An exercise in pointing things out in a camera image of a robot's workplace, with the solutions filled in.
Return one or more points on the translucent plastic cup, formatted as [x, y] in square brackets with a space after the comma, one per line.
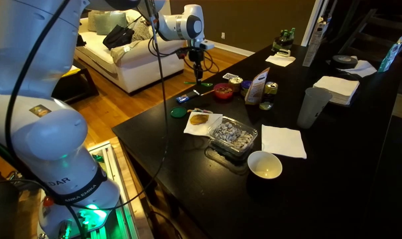
[314, 100]

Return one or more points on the round brown cookie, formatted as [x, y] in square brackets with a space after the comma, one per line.
[199, 118]

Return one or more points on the white napkin under cookie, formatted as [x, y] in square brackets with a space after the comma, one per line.
[204, 129]

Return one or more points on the small glass jar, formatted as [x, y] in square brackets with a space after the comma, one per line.
[234, 83]

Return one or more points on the blue snack bar wrapper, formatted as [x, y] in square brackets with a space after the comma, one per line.
[184, 97]

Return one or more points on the small white ceramic bowl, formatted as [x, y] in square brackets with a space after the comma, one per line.
[264, 165]

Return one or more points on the green bottles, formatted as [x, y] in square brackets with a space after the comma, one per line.
[284, 40]

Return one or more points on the white paper sheet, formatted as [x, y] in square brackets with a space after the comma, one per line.
[280, 60]

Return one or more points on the blue lidded jar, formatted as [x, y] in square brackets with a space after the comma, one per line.
[244, 87]

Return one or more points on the clear plastic bowl of popcorn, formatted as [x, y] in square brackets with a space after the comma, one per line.
[232, 138]

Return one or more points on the folded white napkin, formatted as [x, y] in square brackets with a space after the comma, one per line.
[282, 141]

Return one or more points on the green round lid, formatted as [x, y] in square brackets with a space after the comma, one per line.
[177, 112]

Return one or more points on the red bowl with food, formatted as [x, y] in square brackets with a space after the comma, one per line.
[223, 91]

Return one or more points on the dark round dish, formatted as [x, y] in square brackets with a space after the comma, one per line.
[342, 61]

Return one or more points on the stack of white napkins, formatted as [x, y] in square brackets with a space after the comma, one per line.
[341, 89]

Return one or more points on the white sofa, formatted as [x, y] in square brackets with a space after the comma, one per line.
[132, 65]

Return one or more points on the black coffee table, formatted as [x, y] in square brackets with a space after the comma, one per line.
[74, 85]

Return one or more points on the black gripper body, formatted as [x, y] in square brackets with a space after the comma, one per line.
[196, 56]

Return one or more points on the small dark jar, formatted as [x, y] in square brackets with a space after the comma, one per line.
[268, 96]

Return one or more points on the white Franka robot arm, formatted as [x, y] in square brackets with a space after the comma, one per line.
[45, 136]

